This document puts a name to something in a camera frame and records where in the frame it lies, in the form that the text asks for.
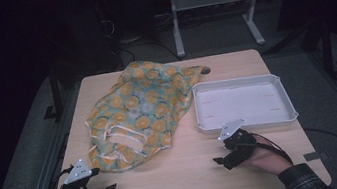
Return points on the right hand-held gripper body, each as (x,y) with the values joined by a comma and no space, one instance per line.
(240,146)

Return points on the white plastic tray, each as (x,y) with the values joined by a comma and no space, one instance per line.
(241,102)

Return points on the orange print cloth bag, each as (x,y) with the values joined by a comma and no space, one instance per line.
(139,112)

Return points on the person's right hand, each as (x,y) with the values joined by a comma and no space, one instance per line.
(267,160)

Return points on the black metal stand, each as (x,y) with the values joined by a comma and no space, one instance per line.
(328,50)
(55,91)

